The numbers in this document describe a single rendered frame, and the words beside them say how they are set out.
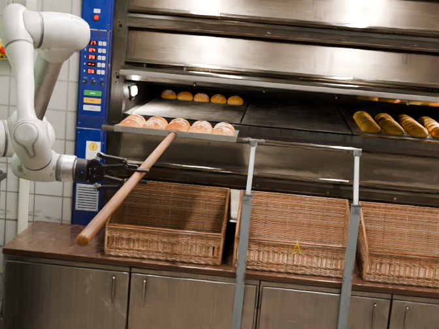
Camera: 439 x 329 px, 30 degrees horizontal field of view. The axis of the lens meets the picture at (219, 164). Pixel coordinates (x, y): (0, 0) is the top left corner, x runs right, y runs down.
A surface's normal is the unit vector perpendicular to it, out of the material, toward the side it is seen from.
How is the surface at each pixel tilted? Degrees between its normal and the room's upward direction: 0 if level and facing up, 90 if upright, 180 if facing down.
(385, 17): 70
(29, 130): 63
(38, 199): 90
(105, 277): 91
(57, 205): 90
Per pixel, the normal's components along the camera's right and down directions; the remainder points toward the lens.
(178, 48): -0.04, -0.17
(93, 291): -0.07, 0.18
